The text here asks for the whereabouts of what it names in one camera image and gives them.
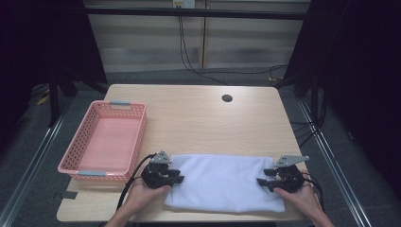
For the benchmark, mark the black metal stand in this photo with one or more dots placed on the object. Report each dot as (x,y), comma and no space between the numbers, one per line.
(54,101)

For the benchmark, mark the black curtain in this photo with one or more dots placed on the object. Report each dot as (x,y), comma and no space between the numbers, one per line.
(356,63)
(41,41)

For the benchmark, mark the black tape strip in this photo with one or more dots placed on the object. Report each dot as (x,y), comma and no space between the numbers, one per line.
(67,195)

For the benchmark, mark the person's left hand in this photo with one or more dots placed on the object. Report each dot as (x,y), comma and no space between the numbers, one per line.
(143,195)

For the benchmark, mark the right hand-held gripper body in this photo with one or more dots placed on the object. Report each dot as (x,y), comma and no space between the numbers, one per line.
(288,179)

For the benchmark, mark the person's right hand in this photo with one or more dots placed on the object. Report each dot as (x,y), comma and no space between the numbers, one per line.
(299,198)

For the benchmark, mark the black horizontal metal bar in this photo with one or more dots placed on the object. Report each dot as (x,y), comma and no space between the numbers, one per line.
(195,13)

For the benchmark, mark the silver floor rail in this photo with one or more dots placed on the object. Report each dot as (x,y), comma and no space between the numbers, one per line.
(31,164)
(334,164)

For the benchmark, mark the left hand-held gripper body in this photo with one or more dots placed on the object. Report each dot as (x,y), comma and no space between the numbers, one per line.
(156,176)

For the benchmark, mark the yellow floor item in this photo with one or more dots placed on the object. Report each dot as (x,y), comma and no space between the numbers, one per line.
(42,100)

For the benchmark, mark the white towel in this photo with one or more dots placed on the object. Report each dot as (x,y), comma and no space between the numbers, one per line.
(220,183)

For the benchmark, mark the white wall socket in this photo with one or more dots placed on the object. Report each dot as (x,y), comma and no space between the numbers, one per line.
(184,3)

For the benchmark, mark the pink perforated plastic basket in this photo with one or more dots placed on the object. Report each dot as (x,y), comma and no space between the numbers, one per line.
(108,142)

